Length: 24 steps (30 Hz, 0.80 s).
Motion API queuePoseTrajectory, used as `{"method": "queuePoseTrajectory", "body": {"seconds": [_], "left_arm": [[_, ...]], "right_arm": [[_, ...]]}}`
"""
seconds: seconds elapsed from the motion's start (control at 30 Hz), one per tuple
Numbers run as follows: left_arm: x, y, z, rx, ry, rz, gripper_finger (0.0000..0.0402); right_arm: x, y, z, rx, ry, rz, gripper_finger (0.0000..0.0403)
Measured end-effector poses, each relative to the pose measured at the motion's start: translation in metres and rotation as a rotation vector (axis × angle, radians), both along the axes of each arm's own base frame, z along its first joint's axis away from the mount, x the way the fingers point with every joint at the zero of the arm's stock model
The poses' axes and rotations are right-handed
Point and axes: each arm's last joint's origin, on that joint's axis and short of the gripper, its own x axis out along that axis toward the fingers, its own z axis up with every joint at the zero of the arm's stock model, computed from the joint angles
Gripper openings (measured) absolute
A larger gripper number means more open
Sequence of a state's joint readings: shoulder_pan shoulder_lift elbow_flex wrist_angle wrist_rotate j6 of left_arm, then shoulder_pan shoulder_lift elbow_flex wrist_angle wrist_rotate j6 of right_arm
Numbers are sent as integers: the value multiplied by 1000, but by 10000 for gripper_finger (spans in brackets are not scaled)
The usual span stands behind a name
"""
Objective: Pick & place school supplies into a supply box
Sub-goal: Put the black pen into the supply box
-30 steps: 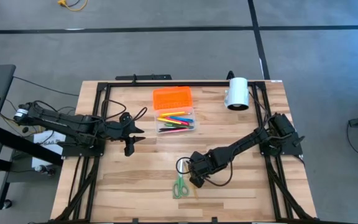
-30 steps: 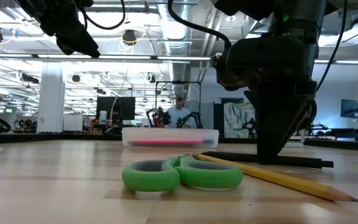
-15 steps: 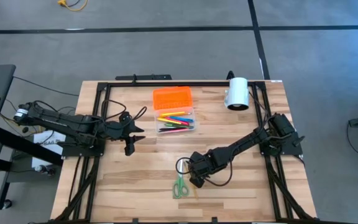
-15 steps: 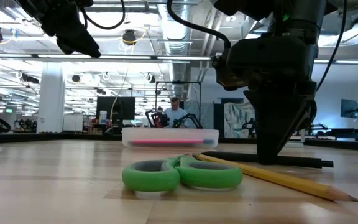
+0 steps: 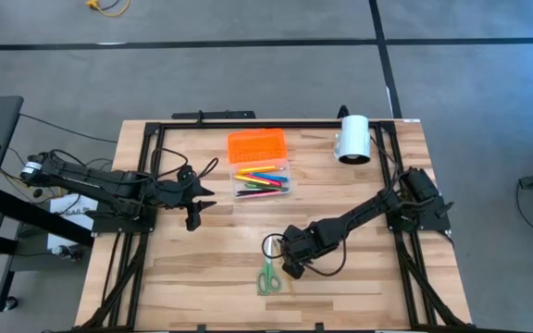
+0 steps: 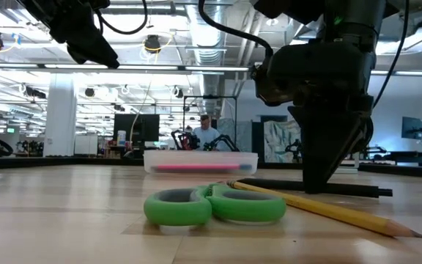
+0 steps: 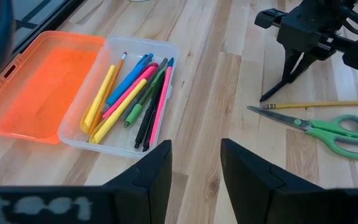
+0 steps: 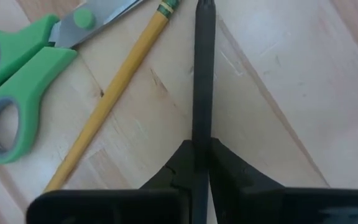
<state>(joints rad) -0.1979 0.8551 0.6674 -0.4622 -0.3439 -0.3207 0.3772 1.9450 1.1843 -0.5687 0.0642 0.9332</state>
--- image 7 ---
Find black table frame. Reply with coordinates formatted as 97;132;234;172
11;0;86;57

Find green handled scissors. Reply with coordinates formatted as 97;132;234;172
246;105;358;162

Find black capped pen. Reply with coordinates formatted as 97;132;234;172
134;70;167;149

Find slim black pen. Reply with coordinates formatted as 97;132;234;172
142;105;158;152

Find green pen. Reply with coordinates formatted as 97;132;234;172
123;67;167;129

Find orange pencil silver ferrule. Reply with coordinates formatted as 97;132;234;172
87;52;128;134

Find yellow highlighter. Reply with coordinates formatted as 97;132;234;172
89;78;148;144
80;64;117;134

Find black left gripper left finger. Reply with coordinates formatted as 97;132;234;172
103;139;173;224

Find blue pen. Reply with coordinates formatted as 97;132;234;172
104;52;154;108

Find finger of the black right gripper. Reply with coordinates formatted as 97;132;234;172
283;48;303;83
289;57;315;83

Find black pen white print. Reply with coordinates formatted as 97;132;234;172
259;79;291;103

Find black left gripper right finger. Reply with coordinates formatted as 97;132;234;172
221;138;332;224

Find pink highlighter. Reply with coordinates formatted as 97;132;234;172
101;62;160;119

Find clear plastic supply box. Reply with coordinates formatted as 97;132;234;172
57;36;180;159

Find yellow pencil black ferrule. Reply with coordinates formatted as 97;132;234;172
261;99;358;110

